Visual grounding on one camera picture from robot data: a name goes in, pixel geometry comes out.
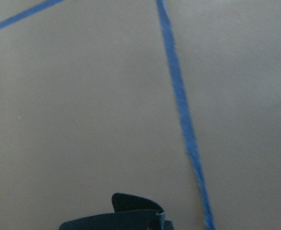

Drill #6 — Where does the black mouse pad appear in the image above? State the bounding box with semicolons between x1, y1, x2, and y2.
59;193;174;230

